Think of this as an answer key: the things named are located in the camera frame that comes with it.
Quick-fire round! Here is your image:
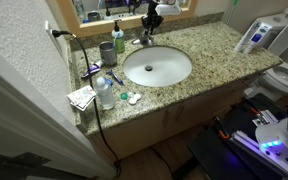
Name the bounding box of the white toilet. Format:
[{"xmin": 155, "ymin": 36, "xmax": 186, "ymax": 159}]
[{"xmin": 243, "ymin": 13, "xmax": 288, "ymax": 102}]

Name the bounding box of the clear plastic water bottle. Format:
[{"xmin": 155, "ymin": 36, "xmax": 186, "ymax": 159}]
[{"xmin": 94, "ymin": 76, "xmax": 116, "ymax": 111}]

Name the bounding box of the white wall power outlet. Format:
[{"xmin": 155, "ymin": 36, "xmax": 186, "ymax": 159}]
[{"xmin": 44, "ymin": 20, "xmax": 64, "ymax": 58}]

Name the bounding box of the green soap dispenser bottle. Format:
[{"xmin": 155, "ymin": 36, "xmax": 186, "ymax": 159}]
[{"xmin": 111, "ymin": 19, "xmax": 126, "ymax": 54}]

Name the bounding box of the wooden framed mirror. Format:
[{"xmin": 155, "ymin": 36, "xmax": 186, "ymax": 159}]
[{"xmin": 55, "ymin": 0, "xmax": 199, "ymax": 38}]

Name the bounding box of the black robot cart platform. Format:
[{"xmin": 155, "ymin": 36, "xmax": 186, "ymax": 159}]
[{"xmin": 172, "ymin": 93, "xmax": 288, "ymax": 180}]

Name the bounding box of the white box with blue print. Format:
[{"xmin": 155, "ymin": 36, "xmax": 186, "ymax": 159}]
[{"xmin": 243, "ymin": 22, "xmax": 274, "ymax": 55}]

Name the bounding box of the purple toothpaste tube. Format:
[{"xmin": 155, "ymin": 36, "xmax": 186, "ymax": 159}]
[{"xmin": 80, "ymin": 60, "xmax": 104, "ymax": 80}]

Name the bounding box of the chrome tap faucet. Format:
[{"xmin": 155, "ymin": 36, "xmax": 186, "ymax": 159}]
[{"xmin": 131, "ymin": 27, "xmax": 156, "ymax": 47}]

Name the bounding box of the white door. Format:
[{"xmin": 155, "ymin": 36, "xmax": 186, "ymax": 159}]
[{"xmin": 0, "ymin": 39, "xmax": 117, "ymax": 180}]

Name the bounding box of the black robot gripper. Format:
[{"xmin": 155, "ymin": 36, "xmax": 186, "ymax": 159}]
[{"xmin": 140, "ymin": 13, "xmax": 165, "ymax": 37}]

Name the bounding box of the grey metal cup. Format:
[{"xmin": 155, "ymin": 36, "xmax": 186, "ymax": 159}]
[{"xmin": 98, "ymin": 41, "xmax": 119, "ymax": 67}]

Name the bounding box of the blue razor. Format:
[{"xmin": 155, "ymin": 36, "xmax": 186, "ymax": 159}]
[{"xmin": 105, "ymin": 69, "xmax": 125, "ymax": 87}]

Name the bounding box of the orange black clamp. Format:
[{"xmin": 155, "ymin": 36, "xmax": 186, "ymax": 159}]
[{"xmin": 214, "ymin": 116, "xmax": 231, "ymax": 141}]

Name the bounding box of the beige vanity cabinet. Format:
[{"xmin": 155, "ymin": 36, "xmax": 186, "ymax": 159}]
[{"xmin": 83, "ymin": 71, "xmax": 263, "ymax": 163}]

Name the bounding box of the silver aluminium bracket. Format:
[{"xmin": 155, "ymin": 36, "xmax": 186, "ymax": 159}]
[{"xmin": 249, "ymin": 107, "xmax": 279, "ymax": 128}]

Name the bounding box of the white paper card packet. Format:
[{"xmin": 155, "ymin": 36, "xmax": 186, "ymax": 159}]
[{"xmin": 66, "ymin": 85, "xmax": 98, "ymax": 112}]

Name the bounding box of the black power cable with plug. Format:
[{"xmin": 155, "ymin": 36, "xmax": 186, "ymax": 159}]
[{"xmin": 51, "ymin": 29, "xmax": 122, "ymax": 178}]

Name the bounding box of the green white contact lens case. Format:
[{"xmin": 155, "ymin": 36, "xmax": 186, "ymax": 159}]
[{"xmin": 119, "ymin": 91, "xmax": 143, "ymax": 107}]

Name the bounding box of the white oval sink basin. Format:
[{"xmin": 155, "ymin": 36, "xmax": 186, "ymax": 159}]
[{"xmin": 122, "ymin": 45, "xmax": 194, "ymax": 88}]

